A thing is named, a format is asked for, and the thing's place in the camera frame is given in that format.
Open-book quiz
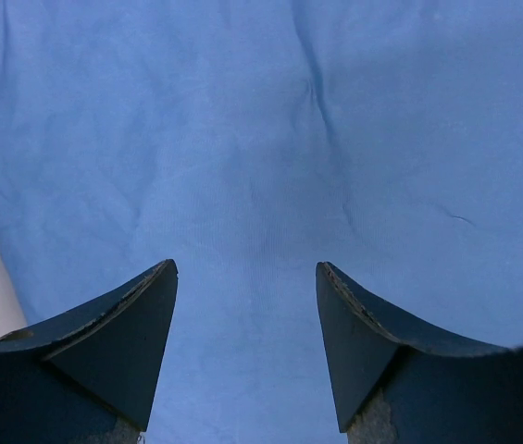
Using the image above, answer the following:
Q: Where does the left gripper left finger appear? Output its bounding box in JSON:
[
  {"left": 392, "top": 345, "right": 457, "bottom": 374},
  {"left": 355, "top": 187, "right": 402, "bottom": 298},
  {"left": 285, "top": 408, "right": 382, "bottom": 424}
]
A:
[{"left": 0, "top": 260, "right": 178, "bottom": 443}]

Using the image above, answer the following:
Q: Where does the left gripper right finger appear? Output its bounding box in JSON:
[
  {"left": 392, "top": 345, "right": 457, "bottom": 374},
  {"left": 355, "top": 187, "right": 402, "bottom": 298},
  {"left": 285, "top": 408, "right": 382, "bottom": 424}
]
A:
[{"left": 316, "top": 262, "right": 523, "bottom": 443}]

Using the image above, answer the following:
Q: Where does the blue surgical drape cloth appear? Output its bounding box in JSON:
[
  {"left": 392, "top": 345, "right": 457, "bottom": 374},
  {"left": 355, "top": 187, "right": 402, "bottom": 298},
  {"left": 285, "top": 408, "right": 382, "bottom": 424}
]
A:
[{"left": 0, "top": 1, "right": 523, "bottom": 443}]

